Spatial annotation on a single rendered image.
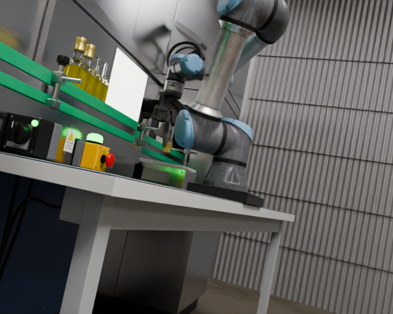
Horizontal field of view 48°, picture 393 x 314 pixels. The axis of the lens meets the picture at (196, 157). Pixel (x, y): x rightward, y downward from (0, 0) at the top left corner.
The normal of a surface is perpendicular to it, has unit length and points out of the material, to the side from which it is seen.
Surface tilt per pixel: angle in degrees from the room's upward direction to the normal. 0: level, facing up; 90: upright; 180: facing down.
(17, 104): 90
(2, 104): 90
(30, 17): 90
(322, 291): 90
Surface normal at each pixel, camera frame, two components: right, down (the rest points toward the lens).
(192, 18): -0.23, -0.13
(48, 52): 0.95, 0.18
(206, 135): 0.39, 0.32
